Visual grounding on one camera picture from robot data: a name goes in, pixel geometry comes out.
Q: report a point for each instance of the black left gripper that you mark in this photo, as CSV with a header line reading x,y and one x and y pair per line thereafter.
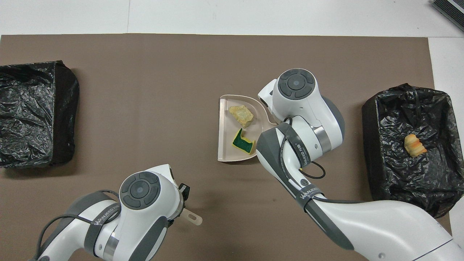
x,y
184,192

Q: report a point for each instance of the beige hand brush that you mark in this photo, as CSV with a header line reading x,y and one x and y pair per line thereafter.
x,y
192,216

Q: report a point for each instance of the beige plastic dustpan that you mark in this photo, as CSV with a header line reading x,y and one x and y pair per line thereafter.
x,y
226,145

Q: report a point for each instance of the green and yellow sponge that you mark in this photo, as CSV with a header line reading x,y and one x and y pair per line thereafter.
x,y
241,144

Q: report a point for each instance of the pale bread chunk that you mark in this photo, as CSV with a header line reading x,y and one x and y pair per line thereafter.
x,y
242,115

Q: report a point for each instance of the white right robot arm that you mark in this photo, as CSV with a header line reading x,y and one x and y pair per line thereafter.
x,y
308,108

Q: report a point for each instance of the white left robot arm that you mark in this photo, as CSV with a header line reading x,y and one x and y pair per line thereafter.
x,y
170,195

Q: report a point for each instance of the bin covered by black bag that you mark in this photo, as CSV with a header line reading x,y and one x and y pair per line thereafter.
x,y
29,116

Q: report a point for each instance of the open bin with black bag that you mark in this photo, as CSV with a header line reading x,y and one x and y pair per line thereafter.
x,y
427,181

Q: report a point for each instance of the brown table mat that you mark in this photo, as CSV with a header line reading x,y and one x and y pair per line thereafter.
x,y
145,108

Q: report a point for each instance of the striped croissant piece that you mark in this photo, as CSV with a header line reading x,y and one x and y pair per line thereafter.
x,y
415,145

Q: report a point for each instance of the dark ribbed box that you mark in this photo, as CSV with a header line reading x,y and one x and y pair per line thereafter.
x,y
451,9

